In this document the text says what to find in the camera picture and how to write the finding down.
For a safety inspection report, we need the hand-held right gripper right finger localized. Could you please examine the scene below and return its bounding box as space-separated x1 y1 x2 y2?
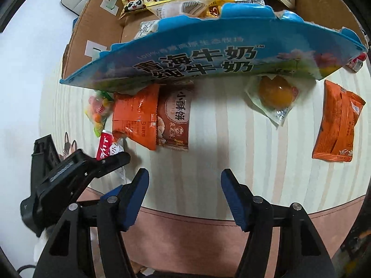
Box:
221 168 331 278

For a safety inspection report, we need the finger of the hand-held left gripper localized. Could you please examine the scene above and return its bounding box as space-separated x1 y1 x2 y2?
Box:
95 151 131 178
100 184 125 199

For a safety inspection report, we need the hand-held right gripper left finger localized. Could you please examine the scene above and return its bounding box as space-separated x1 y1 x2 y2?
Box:
32 168 150 278

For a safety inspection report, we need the small red label packet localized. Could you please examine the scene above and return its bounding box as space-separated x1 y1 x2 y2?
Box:
97 131 126 163

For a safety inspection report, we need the orange snack packet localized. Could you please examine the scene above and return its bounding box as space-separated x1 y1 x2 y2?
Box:
311 79 366 163
112 83 160 151

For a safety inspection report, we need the colourful candy bag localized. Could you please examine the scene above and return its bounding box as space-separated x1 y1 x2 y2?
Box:
84 90 115 138

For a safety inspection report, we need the brown pastry packet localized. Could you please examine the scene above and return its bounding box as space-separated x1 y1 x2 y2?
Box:
156 82 195 150

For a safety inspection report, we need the orange jelly cup packet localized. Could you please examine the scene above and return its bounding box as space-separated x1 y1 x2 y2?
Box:
245 75 299 127

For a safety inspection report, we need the printed cardboard box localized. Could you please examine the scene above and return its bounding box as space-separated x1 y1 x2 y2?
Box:
59 0 370 94

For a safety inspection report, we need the white grey snack packet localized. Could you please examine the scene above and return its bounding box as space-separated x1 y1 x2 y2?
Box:
133 20 163 40

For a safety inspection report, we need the yellow panda snack packet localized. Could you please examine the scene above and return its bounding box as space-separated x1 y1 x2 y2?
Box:
118 0 154 20

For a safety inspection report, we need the clear pastry packet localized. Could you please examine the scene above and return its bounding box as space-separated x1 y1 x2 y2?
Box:
146 0 224 21

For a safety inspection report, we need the small dark red packet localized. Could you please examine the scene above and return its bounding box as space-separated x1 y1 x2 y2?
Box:
345 52 368 73

